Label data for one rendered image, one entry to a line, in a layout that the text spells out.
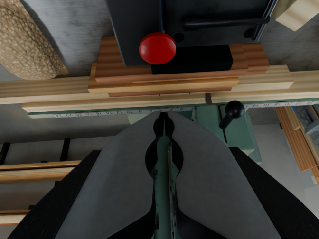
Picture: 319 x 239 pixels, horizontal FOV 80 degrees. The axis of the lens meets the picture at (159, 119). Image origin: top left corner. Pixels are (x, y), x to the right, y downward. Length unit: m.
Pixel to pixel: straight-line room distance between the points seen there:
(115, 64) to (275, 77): 0.27
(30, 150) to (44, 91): 3.18
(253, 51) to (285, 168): 2.62
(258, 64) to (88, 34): 0.25
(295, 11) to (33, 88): 0.42
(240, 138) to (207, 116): 0.05
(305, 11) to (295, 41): 0.09
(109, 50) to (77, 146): 2.89
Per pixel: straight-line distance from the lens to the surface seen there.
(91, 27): 0.31
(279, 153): 2.94
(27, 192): 3.34
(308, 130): 1.28
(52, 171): 2.60
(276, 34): 0.36
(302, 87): 0.43
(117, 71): 0.26
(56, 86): 0.40
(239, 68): 0.27
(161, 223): 0.46
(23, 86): 0.44
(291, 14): 0.30
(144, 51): 0.16
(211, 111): 0.27
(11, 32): 0.33
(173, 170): 0.38
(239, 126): 0.27
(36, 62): 0.35
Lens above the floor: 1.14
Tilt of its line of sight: 28 degrees down
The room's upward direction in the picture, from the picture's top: 178 degrees clockwise
